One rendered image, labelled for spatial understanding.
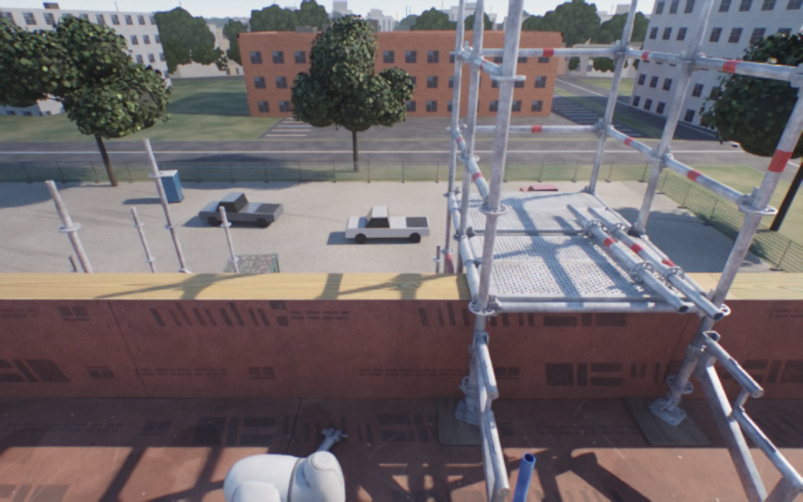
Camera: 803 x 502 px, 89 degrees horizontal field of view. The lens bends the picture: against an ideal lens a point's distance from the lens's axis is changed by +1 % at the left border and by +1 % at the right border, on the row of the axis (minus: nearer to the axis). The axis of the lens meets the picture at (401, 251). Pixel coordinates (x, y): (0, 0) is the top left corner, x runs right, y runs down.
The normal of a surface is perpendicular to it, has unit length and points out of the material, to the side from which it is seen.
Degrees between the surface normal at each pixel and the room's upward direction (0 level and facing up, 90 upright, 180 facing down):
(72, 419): 0
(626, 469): 0
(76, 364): 90
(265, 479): 28
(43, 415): 0
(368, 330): 90
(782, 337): 90
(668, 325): 90
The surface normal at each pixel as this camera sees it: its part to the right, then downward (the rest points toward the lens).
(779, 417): 0.00, -0.88
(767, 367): 0.00, 0.48
